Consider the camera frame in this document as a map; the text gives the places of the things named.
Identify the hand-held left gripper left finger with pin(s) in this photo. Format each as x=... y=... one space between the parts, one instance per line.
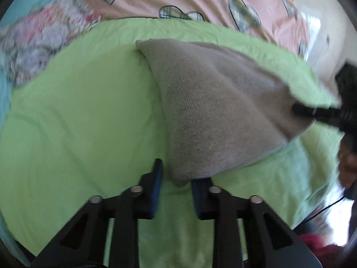
x=157 y=181

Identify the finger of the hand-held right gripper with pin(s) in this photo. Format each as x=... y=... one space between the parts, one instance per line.
x=315 y=112

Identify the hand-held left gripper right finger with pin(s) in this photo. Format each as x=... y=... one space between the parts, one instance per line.
x=196 y=199

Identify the beige knitted sweater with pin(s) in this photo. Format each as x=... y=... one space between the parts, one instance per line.
x=217 y=109

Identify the person's right hand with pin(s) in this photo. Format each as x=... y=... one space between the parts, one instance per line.
x=347 y=167

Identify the green bed sheet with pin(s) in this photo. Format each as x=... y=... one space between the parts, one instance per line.
x=78 y=134

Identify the red cloth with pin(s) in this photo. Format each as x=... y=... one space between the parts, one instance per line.
x=318 y=245

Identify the floral ruffled pillow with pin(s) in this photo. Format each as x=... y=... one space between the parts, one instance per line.
x=44 y=39

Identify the blue floral bed sheet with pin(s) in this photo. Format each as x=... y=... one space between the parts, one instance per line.
x=33 y=2

